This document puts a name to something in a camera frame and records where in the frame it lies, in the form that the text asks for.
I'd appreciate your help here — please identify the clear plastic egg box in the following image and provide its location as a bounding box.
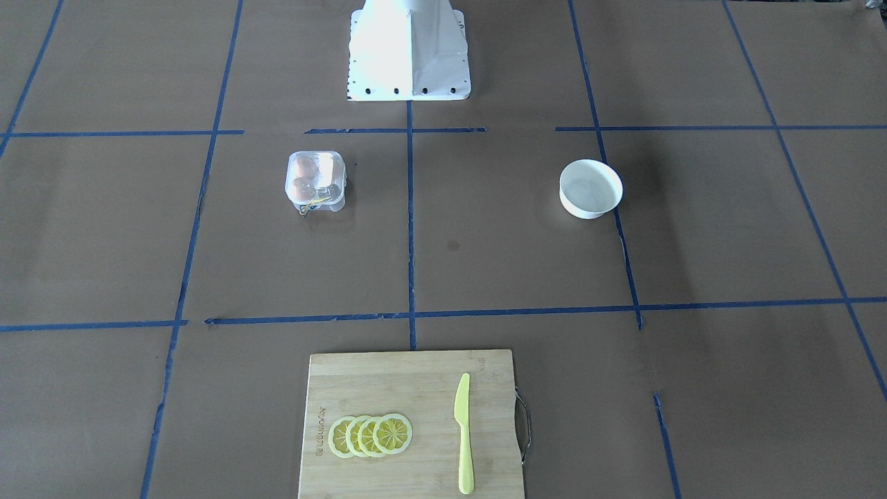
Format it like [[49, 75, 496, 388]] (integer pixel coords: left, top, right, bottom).
[[285, 150, 346, 212]]

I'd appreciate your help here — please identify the brown egg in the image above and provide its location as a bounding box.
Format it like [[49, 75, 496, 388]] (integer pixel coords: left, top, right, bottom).
[[291, 177, 316, 203], [317, 157, 337, 186], [294, 156, 319, 179]]

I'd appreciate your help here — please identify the wooden cutting board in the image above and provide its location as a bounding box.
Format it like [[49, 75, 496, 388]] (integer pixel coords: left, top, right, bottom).
[[297, 349, 525, 498]]

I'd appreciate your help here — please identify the green yellow rubber band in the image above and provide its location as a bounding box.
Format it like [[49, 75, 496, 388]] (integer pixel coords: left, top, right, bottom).
[[297, 196, 331, 217]]

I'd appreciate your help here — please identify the yellow plastic knife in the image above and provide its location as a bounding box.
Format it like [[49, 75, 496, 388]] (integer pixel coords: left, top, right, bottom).
[[453, 372, 475, 496]]

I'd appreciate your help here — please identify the white round bowl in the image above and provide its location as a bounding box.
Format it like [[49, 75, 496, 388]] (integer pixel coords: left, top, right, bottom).
[[559, 159, 624, 219]]

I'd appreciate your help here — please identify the yellow lemon slice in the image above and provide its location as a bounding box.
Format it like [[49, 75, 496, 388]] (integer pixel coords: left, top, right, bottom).
[[345, 416, 367, 457], [327, 416, 354, 459], [355, 416, 383, 457], [373, 413, 413, 455]]

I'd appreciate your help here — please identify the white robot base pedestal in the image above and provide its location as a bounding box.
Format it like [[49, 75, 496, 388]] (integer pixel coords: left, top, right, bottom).
[[346, 1, 472, 102]]

